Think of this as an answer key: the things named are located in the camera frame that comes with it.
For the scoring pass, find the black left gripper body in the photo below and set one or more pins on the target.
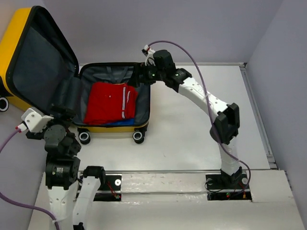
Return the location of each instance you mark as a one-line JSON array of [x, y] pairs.
[[68, 115]]

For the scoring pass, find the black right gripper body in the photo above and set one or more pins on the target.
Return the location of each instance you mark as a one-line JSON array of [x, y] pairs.
[[151, 74]]

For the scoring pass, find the red garment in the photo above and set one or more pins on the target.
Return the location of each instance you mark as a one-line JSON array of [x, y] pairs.
[[110, 103]]

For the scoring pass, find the blue patterned cloth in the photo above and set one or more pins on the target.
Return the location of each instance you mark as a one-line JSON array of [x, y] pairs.
[[126, 122]]

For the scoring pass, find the yellow hard-shell suitcase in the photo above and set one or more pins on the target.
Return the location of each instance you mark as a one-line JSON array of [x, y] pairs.
[[38, 68]]

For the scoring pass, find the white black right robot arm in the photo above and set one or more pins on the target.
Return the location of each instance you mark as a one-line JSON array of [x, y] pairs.
[[224, 117]]

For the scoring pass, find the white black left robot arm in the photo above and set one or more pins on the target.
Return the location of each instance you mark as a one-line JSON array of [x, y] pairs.
[[69, 200]]

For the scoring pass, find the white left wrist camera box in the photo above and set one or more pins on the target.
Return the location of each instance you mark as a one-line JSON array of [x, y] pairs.
[[35, 120]]

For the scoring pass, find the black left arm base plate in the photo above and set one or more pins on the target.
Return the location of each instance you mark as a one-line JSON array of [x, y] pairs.
[[110, 191]]

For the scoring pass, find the metal table edge rail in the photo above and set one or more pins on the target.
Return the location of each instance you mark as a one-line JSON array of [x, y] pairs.
[[263, 134]]

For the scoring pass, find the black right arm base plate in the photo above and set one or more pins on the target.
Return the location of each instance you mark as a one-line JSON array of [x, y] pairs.
[[219, 191]]

